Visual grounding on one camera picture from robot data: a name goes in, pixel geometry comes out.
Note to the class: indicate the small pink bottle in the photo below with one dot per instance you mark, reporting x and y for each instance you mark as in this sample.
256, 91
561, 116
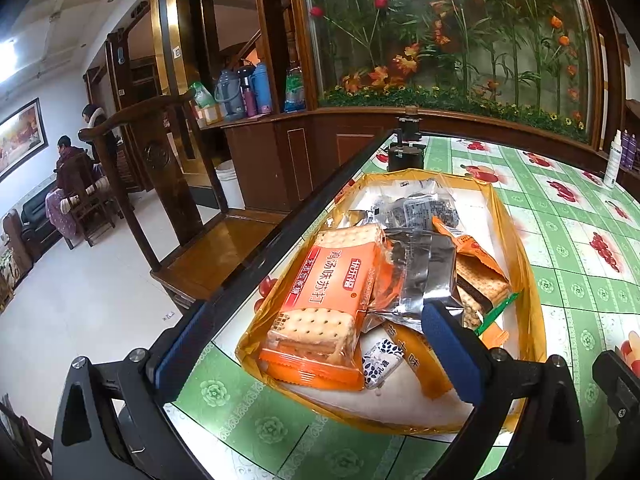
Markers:
250, 102

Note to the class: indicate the purple bottle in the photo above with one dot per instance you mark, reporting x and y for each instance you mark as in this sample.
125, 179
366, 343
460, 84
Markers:
634, 152
625, 152

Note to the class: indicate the carved wooden chair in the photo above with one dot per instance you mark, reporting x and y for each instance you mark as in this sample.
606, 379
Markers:
225, 255

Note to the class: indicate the clear dark cake packet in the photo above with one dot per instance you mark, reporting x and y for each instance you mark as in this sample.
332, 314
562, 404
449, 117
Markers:
432, 212
390, 212

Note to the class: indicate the white plastic bucket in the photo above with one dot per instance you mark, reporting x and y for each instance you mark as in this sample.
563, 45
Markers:
230, 185

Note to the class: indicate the gold framed glass partition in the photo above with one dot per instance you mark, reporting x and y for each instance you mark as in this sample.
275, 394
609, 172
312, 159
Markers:
170, 35

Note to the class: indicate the framed wall painting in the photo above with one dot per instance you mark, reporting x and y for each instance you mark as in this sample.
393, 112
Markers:
20, 140

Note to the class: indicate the yellow green snack packet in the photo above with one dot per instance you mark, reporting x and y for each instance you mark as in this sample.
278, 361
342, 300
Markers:
497, 310

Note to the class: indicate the orange packet white label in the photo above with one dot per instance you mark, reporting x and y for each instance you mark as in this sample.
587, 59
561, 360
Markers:
452, 237

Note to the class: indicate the dark thermos flask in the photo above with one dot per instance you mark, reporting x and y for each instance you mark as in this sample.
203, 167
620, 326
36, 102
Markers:
245, 77

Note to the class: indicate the crumpled silver packet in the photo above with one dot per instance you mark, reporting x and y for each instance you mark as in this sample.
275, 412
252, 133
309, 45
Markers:
362, 220

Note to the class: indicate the plain orange packet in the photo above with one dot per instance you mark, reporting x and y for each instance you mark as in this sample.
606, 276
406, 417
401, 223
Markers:
415, 355

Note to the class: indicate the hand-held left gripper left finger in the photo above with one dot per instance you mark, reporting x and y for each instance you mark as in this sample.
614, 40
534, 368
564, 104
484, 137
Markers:
180, 350

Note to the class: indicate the large orange cracker packet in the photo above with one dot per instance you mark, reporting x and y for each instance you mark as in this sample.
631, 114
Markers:
325, 285

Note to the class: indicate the small cardboard box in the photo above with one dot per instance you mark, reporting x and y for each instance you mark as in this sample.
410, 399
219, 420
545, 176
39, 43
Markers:
210, 116

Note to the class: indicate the yellow cardboard tray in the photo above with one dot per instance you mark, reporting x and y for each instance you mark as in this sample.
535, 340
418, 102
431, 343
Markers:
530, 310

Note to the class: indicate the green fruit print tablecloth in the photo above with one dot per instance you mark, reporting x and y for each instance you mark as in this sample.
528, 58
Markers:
560, 240

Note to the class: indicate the clear plastic water bottle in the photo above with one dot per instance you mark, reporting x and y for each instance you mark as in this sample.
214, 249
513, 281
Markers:
295, 90

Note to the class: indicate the glass flower display cabinet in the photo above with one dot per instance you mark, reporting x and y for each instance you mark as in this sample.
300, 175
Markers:
450, 35

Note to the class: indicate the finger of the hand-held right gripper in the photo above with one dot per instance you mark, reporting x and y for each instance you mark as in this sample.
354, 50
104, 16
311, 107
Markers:
620, 390

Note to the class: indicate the grey blue kettle thermos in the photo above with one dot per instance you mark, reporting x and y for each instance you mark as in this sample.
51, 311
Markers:
229, 95

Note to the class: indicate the orange brown cracker packet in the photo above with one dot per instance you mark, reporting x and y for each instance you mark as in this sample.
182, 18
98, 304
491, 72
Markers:
482, 280

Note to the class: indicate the plain wooden chair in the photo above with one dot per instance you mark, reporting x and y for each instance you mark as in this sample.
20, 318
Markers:
92, 210

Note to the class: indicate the blue thermos flask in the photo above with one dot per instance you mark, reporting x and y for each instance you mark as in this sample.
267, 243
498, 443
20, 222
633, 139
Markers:
262, 87

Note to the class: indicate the silver foil snack packet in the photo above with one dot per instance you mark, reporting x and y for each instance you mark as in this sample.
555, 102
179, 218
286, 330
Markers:
420, 270

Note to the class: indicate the small white dotted packet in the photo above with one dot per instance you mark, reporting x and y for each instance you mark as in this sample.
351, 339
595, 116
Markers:
382, 362

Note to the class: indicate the green plastic bag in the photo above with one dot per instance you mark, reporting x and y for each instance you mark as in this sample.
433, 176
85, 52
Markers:
202, 95

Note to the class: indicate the white spray bottle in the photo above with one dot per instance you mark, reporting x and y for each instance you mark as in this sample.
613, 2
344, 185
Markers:
613, 160

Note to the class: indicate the black round container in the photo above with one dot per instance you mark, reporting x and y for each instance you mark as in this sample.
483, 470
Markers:
406, 157

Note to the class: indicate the black sofa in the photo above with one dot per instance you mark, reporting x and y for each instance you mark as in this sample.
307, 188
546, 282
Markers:
35, 210

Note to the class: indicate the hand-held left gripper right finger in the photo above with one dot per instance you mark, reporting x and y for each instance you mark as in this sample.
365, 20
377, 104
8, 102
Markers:
450, 355

